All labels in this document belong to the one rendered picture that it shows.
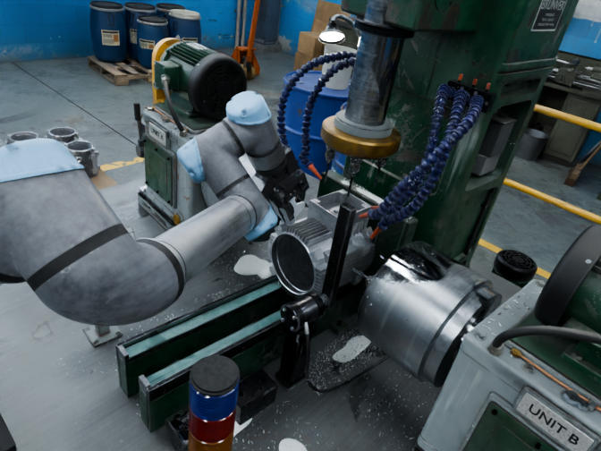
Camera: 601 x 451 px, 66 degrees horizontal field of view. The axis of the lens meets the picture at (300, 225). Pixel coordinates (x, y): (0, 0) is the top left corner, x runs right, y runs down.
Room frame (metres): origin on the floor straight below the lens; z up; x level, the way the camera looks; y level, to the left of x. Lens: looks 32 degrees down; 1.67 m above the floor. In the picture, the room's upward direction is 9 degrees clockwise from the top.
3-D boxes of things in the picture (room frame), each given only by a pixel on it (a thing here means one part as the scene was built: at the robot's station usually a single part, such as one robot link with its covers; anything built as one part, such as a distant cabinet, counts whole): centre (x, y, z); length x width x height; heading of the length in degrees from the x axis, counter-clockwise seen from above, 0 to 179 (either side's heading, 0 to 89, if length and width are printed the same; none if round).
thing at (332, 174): (1.09, -0.18, 0.97); 0.30 x 0.11 x 0.34; 47
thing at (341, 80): (3.16, -0.06, 0.99); 0.24 x 0.22 x 0.24; 52
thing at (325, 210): (0.99, -0.09, 1.11); 0.12 x 0.11 x 0.07; 137
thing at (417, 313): (0.75, -0.32, 1.04); 0.41 x 0.25 x 0.25; 47
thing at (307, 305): (0.84, -0.18, 0.92); 0.45 x 0.13 x 0.24; 137
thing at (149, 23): (5.70, 2.15, 0.37); 1.20 x 0.80 x 0.74; 137
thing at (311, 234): (0.96, -0.06, 1.01); 0.20 x 0.19 x 0.19; 137
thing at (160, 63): (1.38, 0.41, 1.16); 0.33 x 0.26 x 0.42; 47
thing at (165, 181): (1.38, 0.36, 0.99); 0.35 x 0.31 x 0.37; 47
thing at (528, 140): (4.89, -2.30, 0.14); 0.30 x 0.30 x 0.27
